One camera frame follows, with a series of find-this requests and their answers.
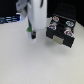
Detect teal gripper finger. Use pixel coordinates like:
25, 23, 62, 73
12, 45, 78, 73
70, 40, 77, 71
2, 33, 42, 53
27, 19, 32, 32

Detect white kcup with green lid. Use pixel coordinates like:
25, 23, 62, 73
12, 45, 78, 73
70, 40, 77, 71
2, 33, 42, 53
31, 31, 36, 43

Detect kcup pod in drawer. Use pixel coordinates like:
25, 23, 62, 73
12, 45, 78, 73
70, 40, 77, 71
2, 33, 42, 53
66, 21, 74, 27
49, 24, 56, 30
52, 16, 59, 22
64, 30, 72, 36

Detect black kcup holder drawer box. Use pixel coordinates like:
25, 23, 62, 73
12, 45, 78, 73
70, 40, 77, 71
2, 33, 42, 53
46, 15, 75, 47

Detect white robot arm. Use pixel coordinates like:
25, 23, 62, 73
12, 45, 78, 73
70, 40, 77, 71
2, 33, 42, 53
16, 0, 47, 31

